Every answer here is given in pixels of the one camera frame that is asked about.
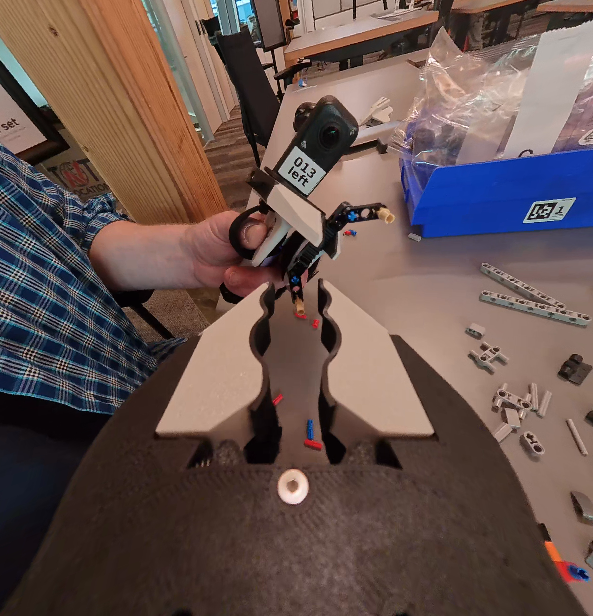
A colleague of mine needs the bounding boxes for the wooden-top desk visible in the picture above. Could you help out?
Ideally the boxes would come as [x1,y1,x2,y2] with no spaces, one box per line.
[284,10,441,70]

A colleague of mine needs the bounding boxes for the wooden pillar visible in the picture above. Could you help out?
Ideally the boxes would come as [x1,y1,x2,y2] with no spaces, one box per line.
[0,0,228,227]

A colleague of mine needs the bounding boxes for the dark trousers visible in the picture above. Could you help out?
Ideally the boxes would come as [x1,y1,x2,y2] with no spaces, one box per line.
[0,387,112,616]

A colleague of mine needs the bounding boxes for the white wall sign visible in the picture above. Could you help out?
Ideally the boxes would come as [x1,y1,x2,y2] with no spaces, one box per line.
[0,72,49,157]

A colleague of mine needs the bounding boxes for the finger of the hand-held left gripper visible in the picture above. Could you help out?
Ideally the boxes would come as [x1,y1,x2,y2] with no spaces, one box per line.
[267,184,326,246]
[281,233,339,286]

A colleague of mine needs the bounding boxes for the black lego connector block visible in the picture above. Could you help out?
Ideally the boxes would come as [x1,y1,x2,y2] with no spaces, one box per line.
[557,353,593,387]

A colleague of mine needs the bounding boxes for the printed cardboard box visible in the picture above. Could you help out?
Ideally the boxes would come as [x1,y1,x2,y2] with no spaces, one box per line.
[39,156,119,212]

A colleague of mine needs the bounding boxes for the dark monitor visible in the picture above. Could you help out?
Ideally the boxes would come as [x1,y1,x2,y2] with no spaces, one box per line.
[252,0,288,53]

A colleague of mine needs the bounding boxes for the person's left hand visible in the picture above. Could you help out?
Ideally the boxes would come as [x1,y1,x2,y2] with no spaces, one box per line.
[183,211,290,300]

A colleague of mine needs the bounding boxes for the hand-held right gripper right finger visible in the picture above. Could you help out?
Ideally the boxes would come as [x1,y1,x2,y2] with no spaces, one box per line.
[317,278,436,466]

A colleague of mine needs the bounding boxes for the person's left forearm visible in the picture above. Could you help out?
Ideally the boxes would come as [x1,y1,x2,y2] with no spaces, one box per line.
[0,135,196,417]

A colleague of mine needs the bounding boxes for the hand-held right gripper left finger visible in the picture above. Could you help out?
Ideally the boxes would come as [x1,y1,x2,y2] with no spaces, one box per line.
[154,281,284,464]

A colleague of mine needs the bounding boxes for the small white object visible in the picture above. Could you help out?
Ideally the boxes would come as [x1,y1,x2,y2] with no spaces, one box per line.
[360,96,394,128]

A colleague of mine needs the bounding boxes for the black office chair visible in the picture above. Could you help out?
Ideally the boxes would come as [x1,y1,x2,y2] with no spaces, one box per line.
[215,30,312,168]

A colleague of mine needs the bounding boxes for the pile of grey lego connectors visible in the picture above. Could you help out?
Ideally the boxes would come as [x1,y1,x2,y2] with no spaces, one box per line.
[490,381,590,457]

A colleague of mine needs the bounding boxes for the blue plastic bin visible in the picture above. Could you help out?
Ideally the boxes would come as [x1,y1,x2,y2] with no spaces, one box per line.
[400,144,593,240]

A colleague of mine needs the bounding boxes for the long grey lego beam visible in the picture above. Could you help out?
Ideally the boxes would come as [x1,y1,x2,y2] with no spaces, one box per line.
[479,290,592,328]
[479,261,567,310]

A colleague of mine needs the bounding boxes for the clear plastic parts bag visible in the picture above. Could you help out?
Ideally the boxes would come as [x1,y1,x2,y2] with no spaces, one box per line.
[389,19,593,167]

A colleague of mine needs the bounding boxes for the black lego gear rack assembly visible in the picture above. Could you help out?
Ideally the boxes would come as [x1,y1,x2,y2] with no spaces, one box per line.
[283,201,397,319]

